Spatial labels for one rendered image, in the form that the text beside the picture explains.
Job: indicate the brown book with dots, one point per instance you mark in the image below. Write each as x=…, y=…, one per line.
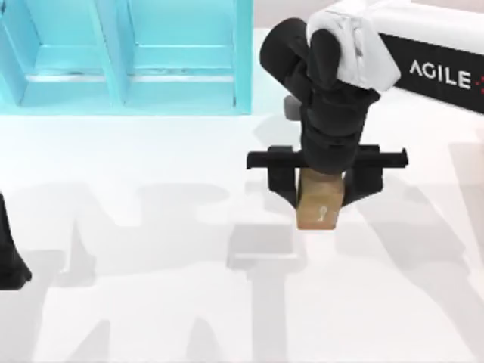
x=319, y=204

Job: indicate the light blue rack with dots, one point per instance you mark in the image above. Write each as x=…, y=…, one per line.
x=181, y=56

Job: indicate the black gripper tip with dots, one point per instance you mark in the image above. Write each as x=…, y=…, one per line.
x=9, y=257

